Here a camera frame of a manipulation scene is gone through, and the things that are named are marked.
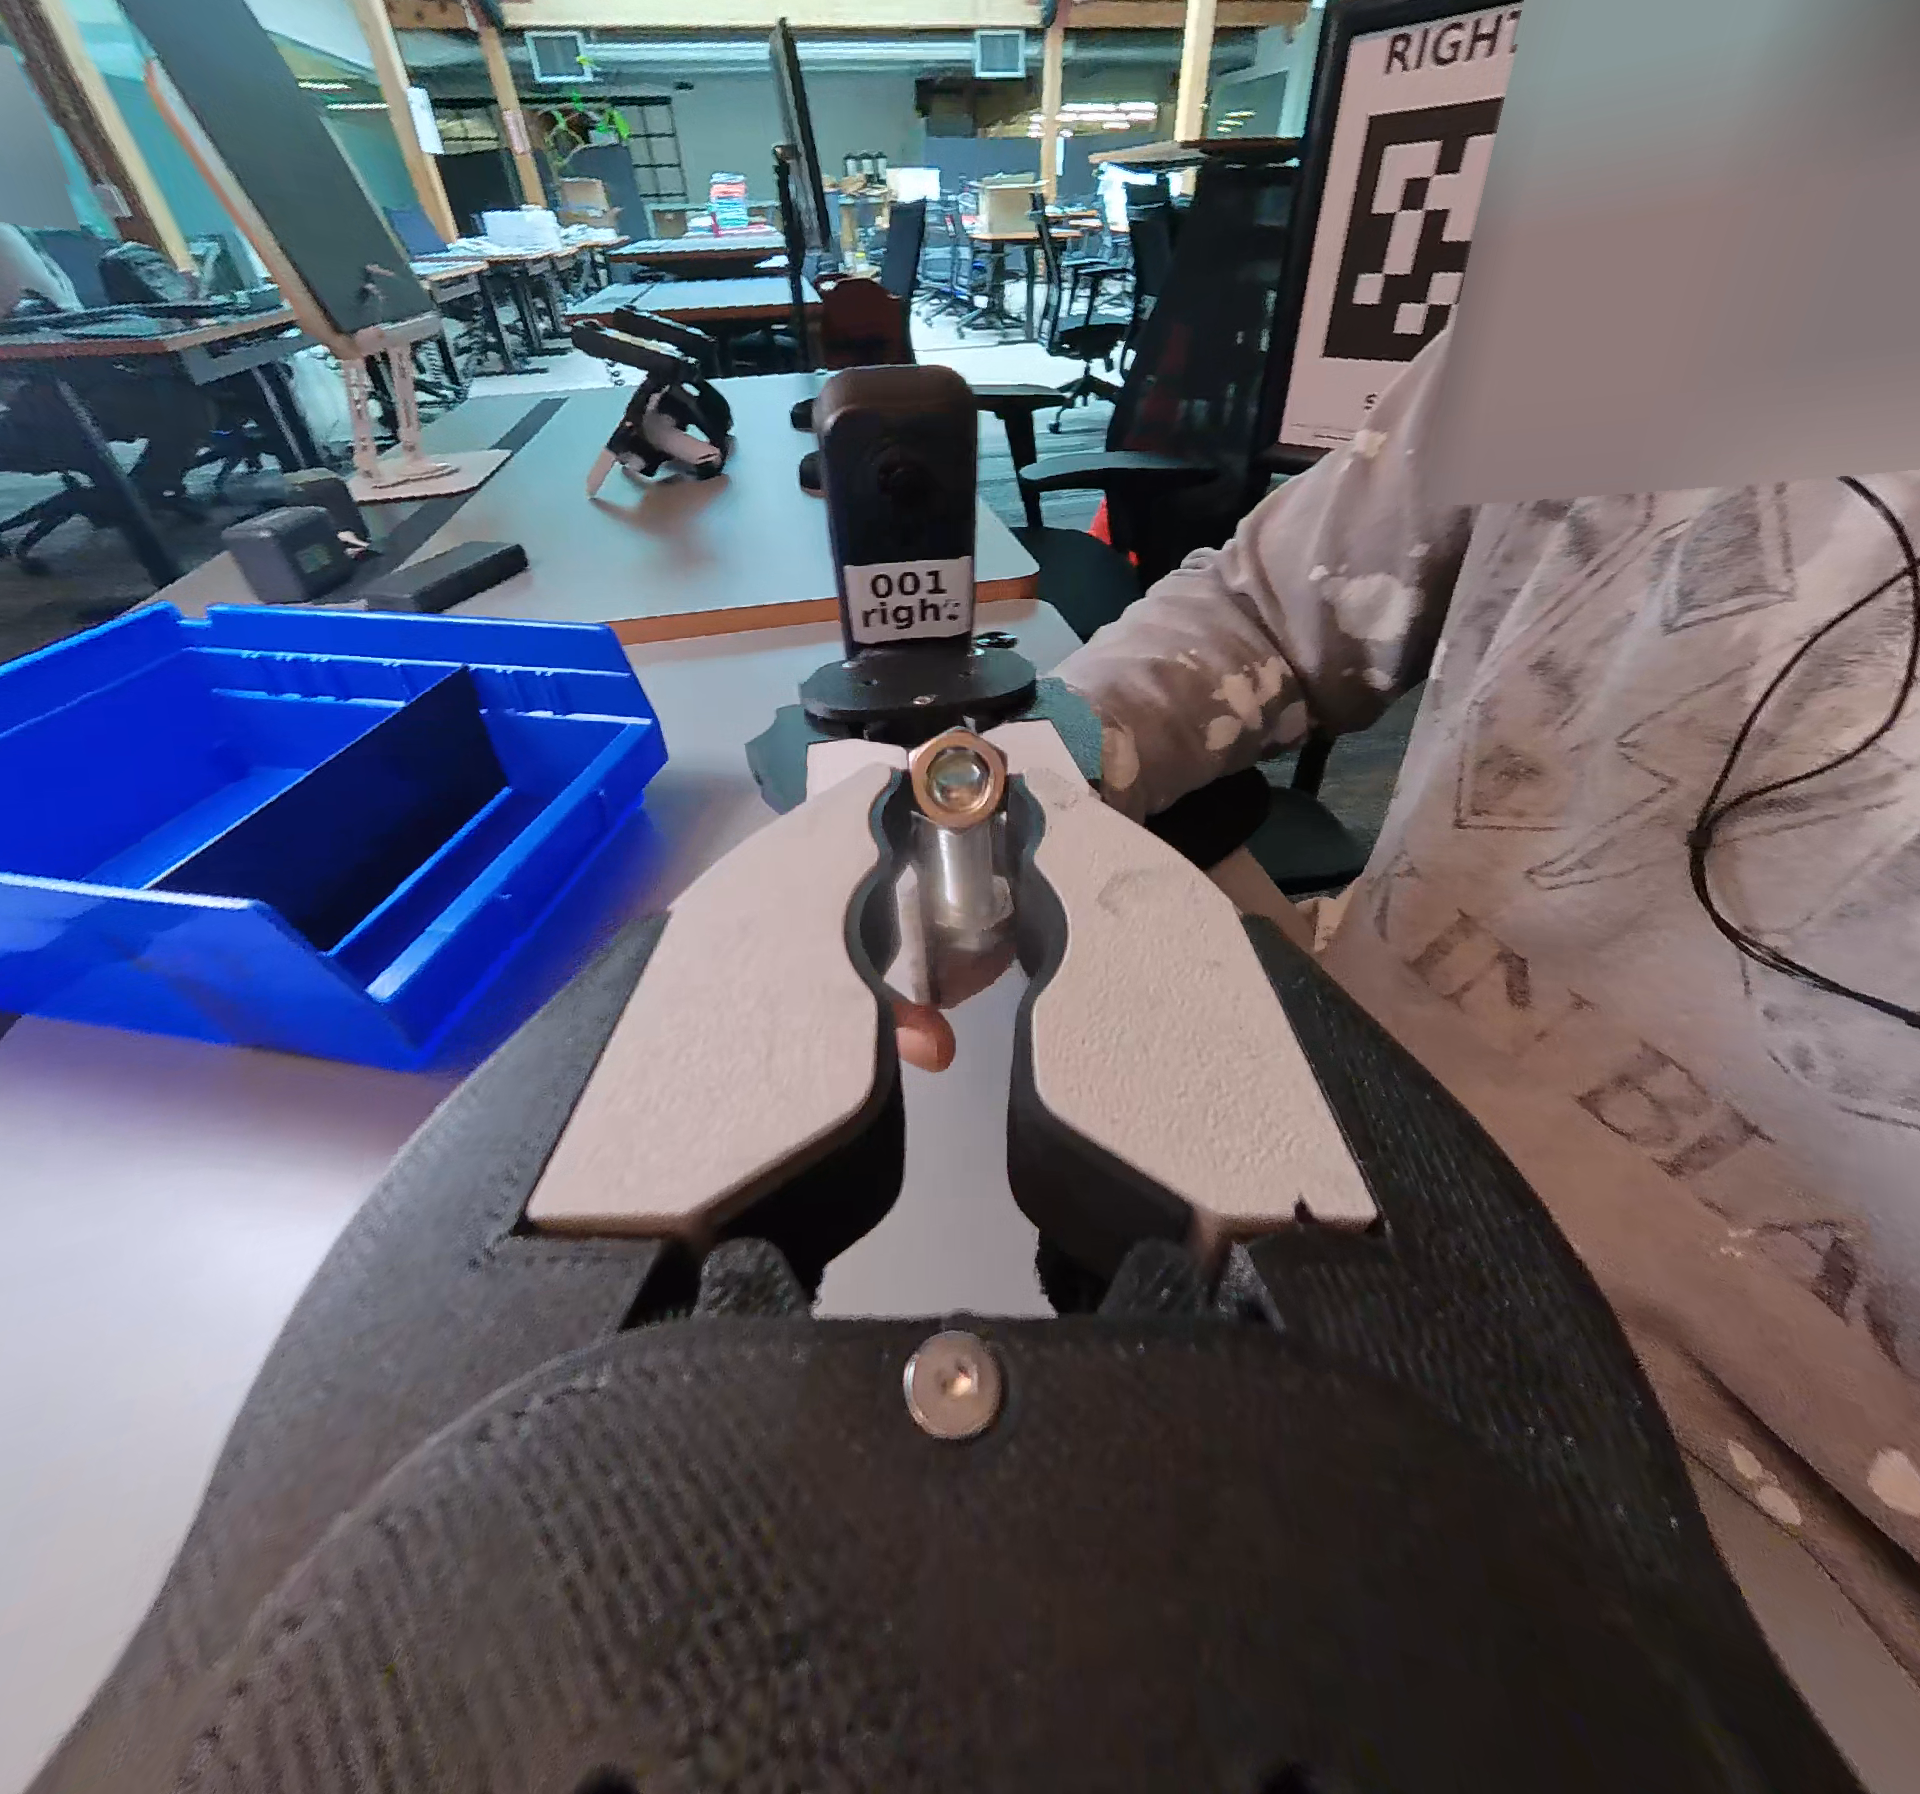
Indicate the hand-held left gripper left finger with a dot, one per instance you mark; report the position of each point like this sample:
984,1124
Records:
720,1016

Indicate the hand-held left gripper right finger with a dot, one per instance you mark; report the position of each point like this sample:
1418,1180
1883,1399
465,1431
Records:
1184,1045

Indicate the silver hex bolt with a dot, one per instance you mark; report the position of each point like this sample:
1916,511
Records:
961,880

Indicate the blue plastic bin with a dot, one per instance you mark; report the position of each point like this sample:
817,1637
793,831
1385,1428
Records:
450,773

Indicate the person's right forearm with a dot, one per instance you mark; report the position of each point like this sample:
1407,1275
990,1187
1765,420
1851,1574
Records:
1275,625

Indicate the person's left hand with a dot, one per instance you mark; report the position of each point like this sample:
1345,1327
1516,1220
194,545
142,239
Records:
924,1041

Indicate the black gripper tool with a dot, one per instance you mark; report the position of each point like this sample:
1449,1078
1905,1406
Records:
669,415

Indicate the black mesh office chair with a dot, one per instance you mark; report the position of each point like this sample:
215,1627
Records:
1184,370

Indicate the black thin monitor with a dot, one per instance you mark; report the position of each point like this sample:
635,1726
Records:
803,175

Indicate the black flat device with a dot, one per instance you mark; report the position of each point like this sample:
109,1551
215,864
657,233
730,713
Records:
450,578

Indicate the potted plant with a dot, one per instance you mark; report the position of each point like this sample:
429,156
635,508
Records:
577,129

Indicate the wooden stand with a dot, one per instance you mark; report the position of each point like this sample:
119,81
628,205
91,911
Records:
405,460

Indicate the framed marker sign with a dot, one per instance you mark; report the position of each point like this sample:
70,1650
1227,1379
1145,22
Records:
1410,175

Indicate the small dark grey device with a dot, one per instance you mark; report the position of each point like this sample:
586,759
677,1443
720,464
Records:
294,549

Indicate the dark tilted panel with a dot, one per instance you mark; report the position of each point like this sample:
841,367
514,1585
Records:
255,129

